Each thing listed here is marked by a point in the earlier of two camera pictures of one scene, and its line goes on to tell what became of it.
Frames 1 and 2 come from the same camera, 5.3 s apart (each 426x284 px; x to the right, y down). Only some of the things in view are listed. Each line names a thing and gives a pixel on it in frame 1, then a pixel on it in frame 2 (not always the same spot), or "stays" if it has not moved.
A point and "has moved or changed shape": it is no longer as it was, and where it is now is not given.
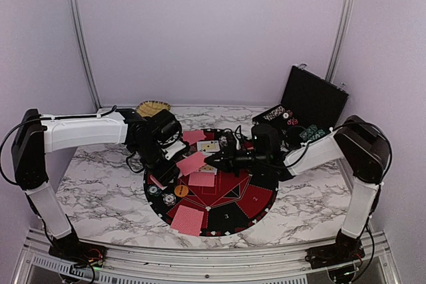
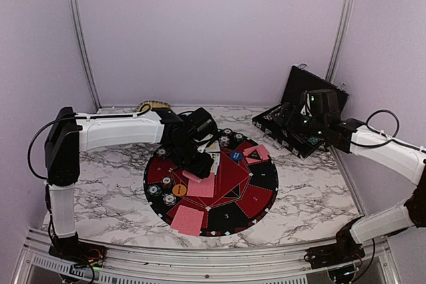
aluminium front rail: x=290 y=265 stays
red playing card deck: x=158 y=183 -> x=192 y=176
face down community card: x=202 y=179 has moved or changed shape
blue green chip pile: x=154 y=190 stays
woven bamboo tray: x=147 y=108 stays
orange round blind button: x=181 y=190 stays
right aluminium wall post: x=344 y=22 stays
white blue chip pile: x=169 y=199 stays
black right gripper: x=227 y=163 -> x=285 y=110
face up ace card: x=208 y=146 stays
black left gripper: x=164 y=174 -> x=202 y=169
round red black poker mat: x=208 y=200 stays
